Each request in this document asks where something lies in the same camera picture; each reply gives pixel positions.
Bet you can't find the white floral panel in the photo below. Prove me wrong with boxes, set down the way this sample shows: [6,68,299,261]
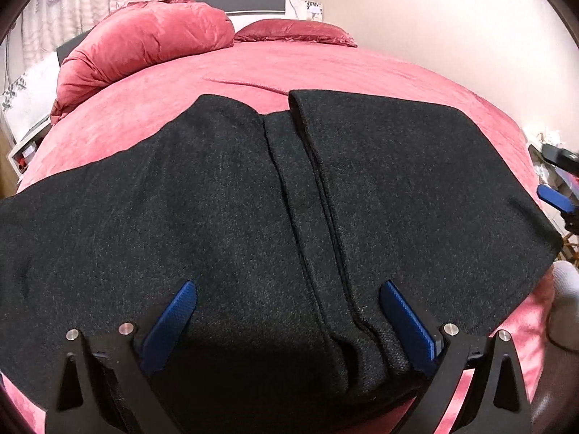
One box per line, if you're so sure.
[0,54,62,145]
[285,0,324,22]

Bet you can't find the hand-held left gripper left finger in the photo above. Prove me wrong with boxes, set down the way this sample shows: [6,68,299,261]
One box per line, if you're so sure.
[45,280,198,434]

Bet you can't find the dark headboard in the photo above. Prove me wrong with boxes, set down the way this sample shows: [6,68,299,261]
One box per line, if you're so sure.
[56,0,287,66]

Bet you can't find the dark grey clothing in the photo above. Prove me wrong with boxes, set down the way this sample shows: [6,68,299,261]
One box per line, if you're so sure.
[527,301,579,434]

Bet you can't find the large pink pillow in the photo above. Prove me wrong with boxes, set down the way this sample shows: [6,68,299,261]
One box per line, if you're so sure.
[51,0,235,125]

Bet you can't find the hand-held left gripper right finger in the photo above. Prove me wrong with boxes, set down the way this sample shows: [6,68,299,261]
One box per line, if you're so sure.
[379,280,532,434]

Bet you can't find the dark grey pants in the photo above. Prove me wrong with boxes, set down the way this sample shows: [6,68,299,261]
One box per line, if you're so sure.
[0,89,564,434]

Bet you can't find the pink bed blanket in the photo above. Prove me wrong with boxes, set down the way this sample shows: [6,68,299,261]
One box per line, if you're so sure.
[0,41,564,434]

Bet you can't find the white nightstand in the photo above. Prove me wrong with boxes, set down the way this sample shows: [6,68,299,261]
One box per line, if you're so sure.
[7,113,50,177]

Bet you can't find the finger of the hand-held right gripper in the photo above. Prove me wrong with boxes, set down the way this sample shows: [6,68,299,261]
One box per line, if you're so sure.
[541,143,579,171]
[537,184,579,214]

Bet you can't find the white clothing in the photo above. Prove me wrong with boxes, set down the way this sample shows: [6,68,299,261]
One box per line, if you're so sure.
[549,261,579,309]

